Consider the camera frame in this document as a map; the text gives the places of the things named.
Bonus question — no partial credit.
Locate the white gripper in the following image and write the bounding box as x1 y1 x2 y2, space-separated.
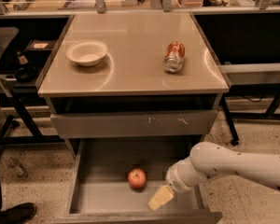
147 157 207 210

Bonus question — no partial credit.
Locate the red apple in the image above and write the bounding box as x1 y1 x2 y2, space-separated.
128 168 147 189

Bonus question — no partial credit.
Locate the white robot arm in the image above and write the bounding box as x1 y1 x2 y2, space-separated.
147 142 280 210

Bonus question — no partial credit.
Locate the open grey middle drawer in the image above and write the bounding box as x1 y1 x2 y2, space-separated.
51 137 222 224

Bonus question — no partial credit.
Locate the closed grey top drawer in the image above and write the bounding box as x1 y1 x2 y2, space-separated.
50 110 217 139

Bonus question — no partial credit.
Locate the grey drawer cabinet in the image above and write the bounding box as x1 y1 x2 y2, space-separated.
35 11 231 161

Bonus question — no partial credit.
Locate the orange soda can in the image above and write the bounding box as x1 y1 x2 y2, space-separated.
163 42 186 73

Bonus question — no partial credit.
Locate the black shoe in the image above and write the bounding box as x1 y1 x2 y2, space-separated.
0 203 37 224

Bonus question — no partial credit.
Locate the white paper bowl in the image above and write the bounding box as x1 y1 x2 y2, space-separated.
66 40 108 67

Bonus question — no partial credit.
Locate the black desk frame left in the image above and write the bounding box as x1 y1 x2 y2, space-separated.
0 75 63 145

